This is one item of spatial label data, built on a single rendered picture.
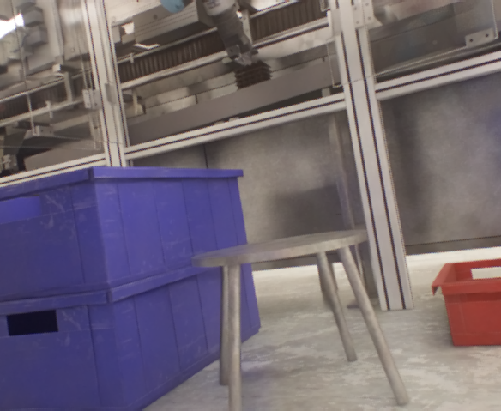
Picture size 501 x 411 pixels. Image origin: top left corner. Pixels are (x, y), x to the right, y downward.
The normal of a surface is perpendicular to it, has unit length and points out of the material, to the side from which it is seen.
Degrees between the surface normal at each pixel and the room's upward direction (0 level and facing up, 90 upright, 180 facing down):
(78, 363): 90
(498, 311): 90
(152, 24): 90
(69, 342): 90
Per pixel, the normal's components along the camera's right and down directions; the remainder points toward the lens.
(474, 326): -0.42, 0.04
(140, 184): 0.89, -0.16
